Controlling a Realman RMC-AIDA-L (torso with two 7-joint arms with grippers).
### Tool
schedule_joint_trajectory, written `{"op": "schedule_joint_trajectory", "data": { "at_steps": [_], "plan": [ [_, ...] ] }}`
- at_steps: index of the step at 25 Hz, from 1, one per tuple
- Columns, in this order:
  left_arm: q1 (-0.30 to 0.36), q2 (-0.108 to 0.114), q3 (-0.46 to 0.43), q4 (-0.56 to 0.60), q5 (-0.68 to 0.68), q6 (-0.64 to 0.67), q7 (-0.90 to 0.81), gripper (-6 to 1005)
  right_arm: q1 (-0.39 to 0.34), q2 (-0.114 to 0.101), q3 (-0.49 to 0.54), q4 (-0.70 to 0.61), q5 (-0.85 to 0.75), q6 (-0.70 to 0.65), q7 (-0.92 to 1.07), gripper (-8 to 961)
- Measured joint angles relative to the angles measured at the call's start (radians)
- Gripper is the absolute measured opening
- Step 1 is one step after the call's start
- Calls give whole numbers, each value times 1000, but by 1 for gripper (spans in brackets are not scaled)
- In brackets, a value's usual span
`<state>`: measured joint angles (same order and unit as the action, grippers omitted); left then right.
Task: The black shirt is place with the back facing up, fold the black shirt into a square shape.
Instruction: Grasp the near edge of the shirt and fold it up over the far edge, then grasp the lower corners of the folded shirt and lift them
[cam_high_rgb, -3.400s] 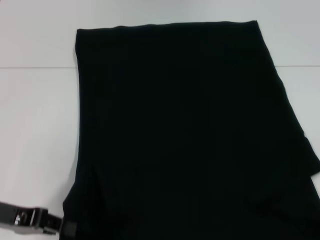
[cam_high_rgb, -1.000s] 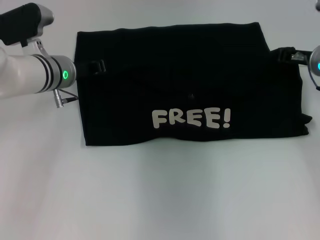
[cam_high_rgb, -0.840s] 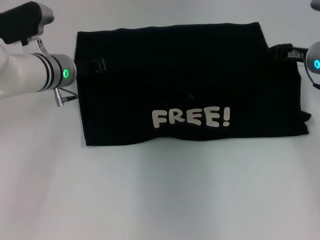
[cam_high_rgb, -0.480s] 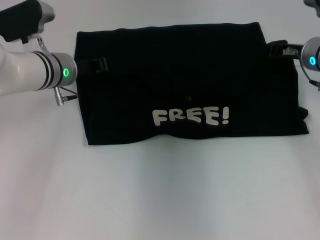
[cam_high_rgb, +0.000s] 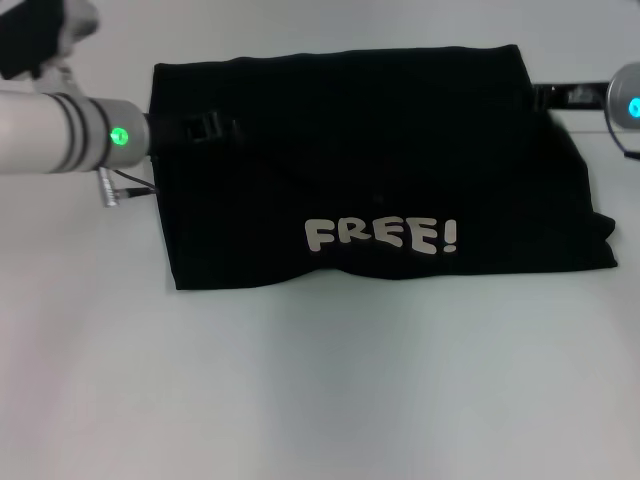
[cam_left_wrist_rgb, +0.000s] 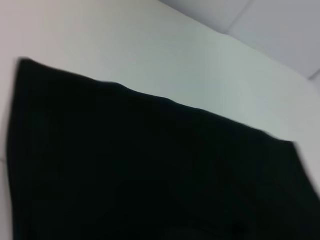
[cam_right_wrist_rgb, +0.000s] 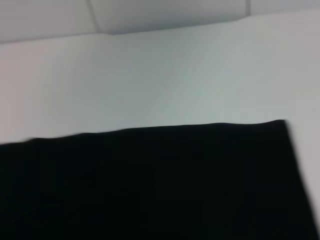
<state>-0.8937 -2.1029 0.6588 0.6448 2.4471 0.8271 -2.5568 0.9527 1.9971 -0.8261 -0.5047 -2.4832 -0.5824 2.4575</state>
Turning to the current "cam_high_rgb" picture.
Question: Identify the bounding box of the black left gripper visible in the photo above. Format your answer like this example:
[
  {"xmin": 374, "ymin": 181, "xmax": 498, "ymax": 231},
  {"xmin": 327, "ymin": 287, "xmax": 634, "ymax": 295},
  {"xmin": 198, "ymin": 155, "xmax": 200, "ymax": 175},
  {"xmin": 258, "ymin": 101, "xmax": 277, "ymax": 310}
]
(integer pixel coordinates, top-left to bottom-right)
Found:
[{"xmin": 144, "ymin": 113, "xmax": 242, "ymax": 154}]

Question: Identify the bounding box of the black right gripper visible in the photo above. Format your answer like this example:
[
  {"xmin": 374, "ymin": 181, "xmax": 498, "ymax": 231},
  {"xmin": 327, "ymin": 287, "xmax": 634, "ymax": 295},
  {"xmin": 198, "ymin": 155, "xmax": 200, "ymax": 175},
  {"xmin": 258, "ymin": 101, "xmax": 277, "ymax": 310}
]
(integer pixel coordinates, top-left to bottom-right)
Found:
[{"xmin": 532, "ymin": 79, "xmax": 614, "ymax": 112}]

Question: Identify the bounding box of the black t-shirt with FREE print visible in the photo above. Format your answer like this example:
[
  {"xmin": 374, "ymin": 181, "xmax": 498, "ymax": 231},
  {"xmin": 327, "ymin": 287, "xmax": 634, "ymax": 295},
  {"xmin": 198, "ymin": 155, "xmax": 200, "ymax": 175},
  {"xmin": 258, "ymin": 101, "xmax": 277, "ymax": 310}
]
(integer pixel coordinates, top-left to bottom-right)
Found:
[{"xmin": 149, "ymin": 43, "xmax": 619, "ymax": 294}]

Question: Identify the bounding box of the dark right wrist cable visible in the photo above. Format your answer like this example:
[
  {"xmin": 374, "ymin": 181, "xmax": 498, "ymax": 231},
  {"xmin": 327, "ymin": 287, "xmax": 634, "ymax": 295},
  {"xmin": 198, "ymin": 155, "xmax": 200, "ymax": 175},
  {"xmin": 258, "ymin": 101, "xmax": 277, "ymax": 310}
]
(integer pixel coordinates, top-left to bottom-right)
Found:
[{"xmin": 607, "ymin": 127, "xmax": 640, "ymax": 162}]

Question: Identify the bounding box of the grey left wrist cable with plug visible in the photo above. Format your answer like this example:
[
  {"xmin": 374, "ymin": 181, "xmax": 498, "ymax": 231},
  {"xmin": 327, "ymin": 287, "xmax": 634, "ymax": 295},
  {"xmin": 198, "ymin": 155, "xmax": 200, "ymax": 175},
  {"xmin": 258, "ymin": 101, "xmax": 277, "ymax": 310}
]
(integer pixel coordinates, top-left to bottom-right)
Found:
[{"xmin": 97, "ymin": 167, "xmax": 159, "ymax": 209}]

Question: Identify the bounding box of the silver perforated camera bracket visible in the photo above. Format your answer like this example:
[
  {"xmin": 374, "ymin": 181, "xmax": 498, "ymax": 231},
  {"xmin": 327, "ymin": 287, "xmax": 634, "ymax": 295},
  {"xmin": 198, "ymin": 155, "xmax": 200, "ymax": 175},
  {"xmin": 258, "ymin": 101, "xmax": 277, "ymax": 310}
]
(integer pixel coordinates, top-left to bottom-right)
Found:
[{"xmin": 29, "ymin": 57, "xmax": 84, "ymax": 96}]

